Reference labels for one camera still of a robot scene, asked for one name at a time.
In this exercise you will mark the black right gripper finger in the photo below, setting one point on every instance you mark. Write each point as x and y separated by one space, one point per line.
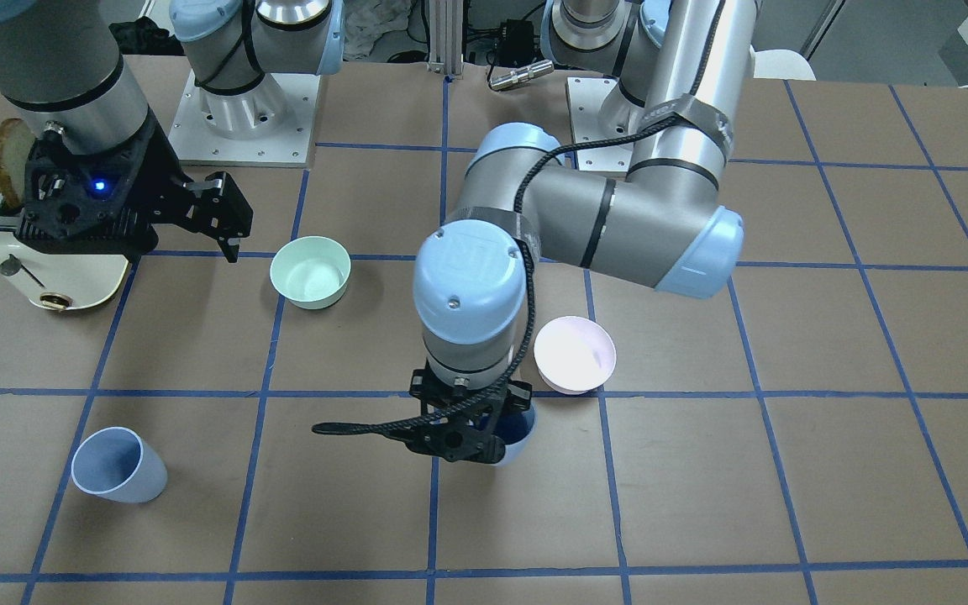
229 246

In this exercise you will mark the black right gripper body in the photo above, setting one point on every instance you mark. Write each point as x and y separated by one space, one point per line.
160 186

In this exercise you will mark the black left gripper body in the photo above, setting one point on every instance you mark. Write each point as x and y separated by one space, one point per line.
507 418

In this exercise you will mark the blue cup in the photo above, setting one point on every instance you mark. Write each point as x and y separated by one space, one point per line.
115 463
515 430

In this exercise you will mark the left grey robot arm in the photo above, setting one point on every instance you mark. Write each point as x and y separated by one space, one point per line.
639 203

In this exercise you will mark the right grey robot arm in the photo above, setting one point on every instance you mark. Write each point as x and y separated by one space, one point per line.
60 63

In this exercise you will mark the cream toaster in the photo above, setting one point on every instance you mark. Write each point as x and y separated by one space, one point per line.
61 282

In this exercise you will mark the green bowl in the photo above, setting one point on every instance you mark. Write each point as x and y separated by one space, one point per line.
311 272

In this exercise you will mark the bread slice in toaster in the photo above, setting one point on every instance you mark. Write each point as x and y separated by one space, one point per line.
7 155

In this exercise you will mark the pink bowl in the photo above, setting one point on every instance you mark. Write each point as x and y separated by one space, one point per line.
574 355

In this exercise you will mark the white chair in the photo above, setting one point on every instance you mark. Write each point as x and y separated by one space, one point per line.
781 64

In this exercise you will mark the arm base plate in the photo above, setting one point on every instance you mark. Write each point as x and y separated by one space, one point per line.
600 111
270 126

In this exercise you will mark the aluminium frame post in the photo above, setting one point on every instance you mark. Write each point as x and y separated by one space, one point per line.
446 35

